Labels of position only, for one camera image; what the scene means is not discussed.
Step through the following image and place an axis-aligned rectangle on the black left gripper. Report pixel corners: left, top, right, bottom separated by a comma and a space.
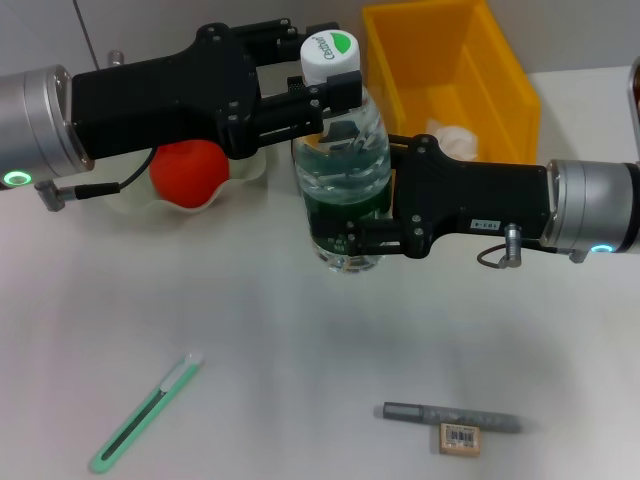
71, 18, 341, 161

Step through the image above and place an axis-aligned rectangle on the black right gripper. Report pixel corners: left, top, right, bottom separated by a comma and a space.
344, 132, 552, 260

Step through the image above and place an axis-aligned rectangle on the clear green-label water bottle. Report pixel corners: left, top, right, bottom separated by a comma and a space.
292, 30, 394, 274

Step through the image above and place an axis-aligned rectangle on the white paper ball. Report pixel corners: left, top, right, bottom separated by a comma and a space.
424, 117, 480, 162

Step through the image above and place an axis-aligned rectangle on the red tomato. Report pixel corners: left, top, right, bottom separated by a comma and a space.
149, 139, 231, 209

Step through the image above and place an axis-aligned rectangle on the mint green utility knife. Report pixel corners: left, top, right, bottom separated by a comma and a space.
90, 349, 206, 475

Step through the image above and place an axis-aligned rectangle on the pale green wavy fruit plate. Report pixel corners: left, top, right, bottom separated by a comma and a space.
92, 144, 266, 216

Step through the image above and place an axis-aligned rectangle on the grey marker pen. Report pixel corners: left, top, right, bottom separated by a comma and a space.
374, 401, 524, 435

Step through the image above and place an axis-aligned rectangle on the beige barcode eraser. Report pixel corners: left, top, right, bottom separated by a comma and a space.
438, 422, 482, 456

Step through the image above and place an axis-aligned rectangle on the yellow plastic bin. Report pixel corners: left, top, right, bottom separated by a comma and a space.
362, 0, 542, 166

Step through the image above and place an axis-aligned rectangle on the grey right arm cable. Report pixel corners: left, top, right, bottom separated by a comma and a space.
477, 224, 589, 271

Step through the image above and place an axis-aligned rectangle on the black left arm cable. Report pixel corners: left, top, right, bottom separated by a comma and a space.
34, 149, 156, 212

